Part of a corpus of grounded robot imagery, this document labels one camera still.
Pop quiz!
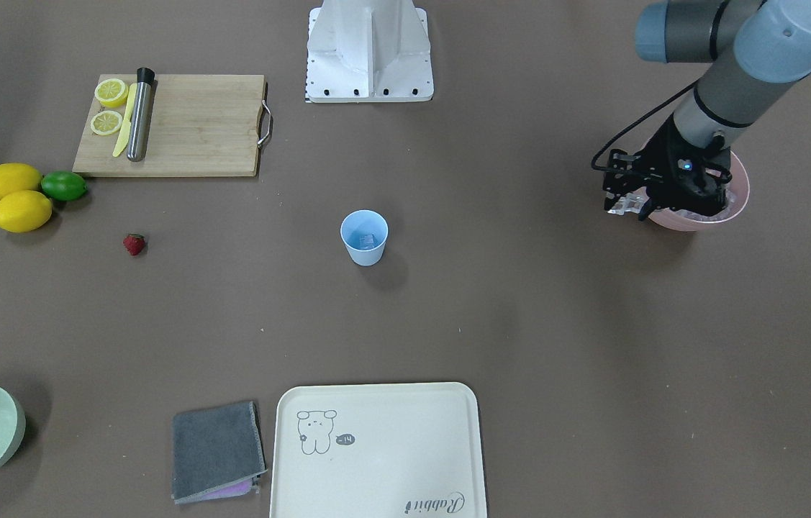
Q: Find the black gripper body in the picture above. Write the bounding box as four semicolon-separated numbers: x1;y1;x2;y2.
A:
638;116;731;213

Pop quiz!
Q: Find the grey folded cloth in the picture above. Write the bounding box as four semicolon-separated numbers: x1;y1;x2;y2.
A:
171;400;267;505

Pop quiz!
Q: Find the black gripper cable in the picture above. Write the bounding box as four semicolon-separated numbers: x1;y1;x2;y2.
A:
590;81;697;172

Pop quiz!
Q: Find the red strawberry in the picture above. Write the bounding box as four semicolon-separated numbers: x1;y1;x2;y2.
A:
122;233;146;256

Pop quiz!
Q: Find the yellow lemon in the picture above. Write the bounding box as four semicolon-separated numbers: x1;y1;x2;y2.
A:
0;190;53;233
0;162;41;200

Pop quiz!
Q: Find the cream rabbit tray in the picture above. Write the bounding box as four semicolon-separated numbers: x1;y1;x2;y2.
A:
270;381;489;517

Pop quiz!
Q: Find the yellow plastic knife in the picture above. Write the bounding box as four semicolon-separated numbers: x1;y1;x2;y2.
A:
112;83;137;158

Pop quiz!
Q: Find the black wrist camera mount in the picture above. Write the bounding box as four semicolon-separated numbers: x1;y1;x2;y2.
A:
602;148;653;221

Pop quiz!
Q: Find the lemon half slice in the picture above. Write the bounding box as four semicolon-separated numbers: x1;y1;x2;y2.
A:
94;78;130;109
89;109;124;137

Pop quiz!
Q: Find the wooden cutting board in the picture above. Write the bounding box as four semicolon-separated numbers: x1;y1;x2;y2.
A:
72;73;273;179

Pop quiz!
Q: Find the green lime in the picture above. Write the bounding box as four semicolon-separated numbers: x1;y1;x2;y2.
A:
40;171;87;202

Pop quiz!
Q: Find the pink bowl of ice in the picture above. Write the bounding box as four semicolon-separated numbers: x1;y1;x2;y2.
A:
648;150;751;232

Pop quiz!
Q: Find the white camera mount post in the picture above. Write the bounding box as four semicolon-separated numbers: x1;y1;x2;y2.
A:
304;1;435;103

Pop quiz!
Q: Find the clear ice cube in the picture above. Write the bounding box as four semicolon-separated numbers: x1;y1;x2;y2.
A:
357;233;376;250

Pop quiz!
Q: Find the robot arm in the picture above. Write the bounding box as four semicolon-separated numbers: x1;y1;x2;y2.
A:
635;1;811;219

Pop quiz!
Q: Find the light blue plastic cup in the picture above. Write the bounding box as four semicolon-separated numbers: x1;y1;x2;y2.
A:
340;209;389;268

